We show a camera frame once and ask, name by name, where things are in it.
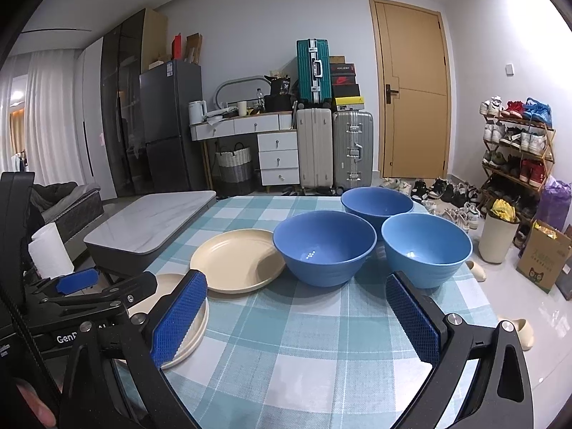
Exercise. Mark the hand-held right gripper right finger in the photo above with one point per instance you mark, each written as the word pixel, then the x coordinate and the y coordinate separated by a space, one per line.
pixel 413 321

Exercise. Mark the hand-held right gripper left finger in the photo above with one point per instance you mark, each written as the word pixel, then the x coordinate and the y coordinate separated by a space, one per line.
pixel 178 317

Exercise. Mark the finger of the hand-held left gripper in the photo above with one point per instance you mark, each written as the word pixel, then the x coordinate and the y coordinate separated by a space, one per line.
pixel 78 279
pixel 129 290

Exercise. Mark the cream plate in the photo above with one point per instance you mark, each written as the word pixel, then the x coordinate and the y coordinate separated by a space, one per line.
pixel 190 344
pixel 232 259

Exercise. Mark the light blue bowl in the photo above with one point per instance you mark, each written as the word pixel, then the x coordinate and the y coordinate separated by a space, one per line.
pixel 424 250

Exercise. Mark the dark blue bowl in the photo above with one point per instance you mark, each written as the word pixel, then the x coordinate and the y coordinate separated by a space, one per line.
pixel 375 205
pixel 324 250

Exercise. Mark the person's left hand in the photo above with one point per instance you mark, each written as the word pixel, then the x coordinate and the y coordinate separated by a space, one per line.
pixel 33 409

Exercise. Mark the white paper towel roll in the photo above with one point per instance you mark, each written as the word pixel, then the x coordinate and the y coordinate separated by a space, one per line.
pixel 49 250

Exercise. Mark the dark sofa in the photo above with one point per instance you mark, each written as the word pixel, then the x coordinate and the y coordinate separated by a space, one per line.
pixel 67 205

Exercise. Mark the beige slipper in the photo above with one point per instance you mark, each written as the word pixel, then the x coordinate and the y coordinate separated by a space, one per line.
pixel 520 335
pixel 476 271

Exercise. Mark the teal checked tablecloth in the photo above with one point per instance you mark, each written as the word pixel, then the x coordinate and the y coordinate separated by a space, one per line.
pixel 313 344

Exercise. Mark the beige trash bin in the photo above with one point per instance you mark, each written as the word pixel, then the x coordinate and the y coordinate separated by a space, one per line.
pixel 496 241

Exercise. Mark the white curtains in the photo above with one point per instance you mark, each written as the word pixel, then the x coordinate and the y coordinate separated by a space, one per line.
pixel 44 116

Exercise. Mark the pile of shoes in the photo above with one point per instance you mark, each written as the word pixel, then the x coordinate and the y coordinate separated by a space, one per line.
pixel 442 196

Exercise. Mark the cardboard box with cat print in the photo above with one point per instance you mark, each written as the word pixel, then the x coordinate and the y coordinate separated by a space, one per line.
pixel 540 263

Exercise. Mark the yellow bag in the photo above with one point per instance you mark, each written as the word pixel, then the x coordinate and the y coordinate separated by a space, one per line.
pixel 502 210

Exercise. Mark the dark glass wardrobe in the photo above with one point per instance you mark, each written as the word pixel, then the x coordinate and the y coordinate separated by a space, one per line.
pixel 123 111

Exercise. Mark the woven laundry basket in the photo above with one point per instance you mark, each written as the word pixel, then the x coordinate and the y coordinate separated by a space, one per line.
pixel 233 165

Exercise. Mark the grey fridge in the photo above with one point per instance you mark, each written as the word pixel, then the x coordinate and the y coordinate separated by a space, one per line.
pixel 172 129

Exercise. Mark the silver suitcase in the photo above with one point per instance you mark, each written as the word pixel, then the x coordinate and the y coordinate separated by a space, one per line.
pixel 353 149

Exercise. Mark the purple bag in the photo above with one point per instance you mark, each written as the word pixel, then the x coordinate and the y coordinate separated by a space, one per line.
pixel 554 205

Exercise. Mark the white drawer unit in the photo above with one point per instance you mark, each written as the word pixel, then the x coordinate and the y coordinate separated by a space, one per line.
pixel 278 158

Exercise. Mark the white kettle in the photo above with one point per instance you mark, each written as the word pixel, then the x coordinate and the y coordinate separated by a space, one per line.
pixel 196 114

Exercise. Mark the white dressing table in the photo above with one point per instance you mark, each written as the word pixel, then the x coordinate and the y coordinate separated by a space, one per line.
pixel 241 125

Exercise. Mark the shoe rack with shoes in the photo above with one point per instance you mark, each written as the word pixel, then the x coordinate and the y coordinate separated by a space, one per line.
pixel 518 152

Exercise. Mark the beige suitcase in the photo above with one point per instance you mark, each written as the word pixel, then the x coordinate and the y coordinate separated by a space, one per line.
pixel 315 147

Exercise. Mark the white cup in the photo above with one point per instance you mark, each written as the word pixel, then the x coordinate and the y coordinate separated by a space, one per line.
pixel 242 108

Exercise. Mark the clear bottle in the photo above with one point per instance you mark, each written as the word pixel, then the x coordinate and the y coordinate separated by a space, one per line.
pixel 259 100

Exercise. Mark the oval mirror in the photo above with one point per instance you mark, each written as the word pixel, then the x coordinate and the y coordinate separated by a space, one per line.
pixel 241 89

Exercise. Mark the wooden door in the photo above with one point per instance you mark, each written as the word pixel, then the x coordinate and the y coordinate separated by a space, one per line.
pixel 415 89

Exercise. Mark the red box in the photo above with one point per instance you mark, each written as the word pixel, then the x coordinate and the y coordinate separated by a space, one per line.
pixel 177 47

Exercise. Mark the black printed bag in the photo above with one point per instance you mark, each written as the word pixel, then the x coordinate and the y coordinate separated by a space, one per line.
pixel 280 94

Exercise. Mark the stack of shoe boxes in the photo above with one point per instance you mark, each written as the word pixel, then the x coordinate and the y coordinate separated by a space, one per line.
pixel 345 85

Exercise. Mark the tall cardboard box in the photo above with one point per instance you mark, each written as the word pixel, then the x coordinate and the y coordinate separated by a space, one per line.
pixel 194 49

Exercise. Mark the teal suitcase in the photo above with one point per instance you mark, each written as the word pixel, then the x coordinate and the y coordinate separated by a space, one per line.
pixel 313 71

